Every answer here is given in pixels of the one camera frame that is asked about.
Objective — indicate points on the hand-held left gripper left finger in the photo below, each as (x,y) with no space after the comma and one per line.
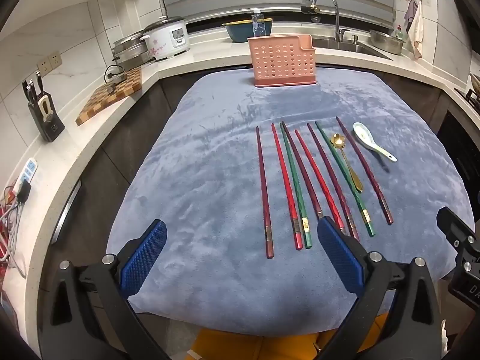
(144,258)

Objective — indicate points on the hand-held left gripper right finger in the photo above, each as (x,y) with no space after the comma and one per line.
(339,255)

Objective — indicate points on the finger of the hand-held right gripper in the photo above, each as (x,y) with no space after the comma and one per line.
(452,223)

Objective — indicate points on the dark red chopstick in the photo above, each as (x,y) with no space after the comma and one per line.
(363,168)
(263,191)
(302,169)
(331,180)

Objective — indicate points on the bright red chopstick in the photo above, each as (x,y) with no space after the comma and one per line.
(285,183)
(319,180)

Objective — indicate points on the gold flower spoon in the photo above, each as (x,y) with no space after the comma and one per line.
(336,141)

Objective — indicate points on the white ceramic soup spoon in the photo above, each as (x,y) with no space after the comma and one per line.
(362,133)

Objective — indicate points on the pink perforated utensil holder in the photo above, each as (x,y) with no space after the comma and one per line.
(281,60)

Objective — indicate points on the blue grey plush blanket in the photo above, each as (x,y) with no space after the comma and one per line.
(210,180)

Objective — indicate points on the yellow fabric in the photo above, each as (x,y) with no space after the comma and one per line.
(262,345)

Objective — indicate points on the gas stove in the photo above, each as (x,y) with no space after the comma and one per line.
(467,97)

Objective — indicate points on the black plug adapter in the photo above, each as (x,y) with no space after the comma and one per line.
(23,191)

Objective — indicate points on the white blue power strip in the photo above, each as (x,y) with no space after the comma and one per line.
(29,168)

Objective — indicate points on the black knife block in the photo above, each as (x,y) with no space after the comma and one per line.
(47,123)

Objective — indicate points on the chequered wooden cutting board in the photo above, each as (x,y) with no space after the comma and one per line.
(108,95)

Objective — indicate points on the pale hanging towel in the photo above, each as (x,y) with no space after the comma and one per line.
(417,33)

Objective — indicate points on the stainless steel bowl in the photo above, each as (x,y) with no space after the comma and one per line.
(386,41)

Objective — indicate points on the green dish soap bottle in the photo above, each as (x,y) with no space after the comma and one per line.
(399,32)

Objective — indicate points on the stainless steel sink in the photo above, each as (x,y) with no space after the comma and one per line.
(352,47)

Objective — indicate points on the stainless steel steamer pot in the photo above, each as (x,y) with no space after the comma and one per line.
(129,50)

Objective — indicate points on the steel sink soap pump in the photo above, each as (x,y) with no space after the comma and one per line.
(354,38)

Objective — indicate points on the grey hanging cloth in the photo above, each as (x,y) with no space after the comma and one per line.
(409,15)

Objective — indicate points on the white floral rice cooker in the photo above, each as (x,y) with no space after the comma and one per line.
(165,41)

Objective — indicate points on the chrome kitchen faucet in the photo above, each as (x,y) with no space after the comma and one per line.
(335,11)

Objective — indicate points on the blue basin with yellow rim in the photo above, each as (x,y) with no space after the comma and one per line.
(238,32)

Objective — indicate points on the clear plastic bottle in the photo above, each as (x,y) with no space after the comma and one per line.
(258,22)

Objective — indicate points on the white wall socket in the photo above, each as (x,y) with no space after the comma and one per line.
(42,66)
(55,59)

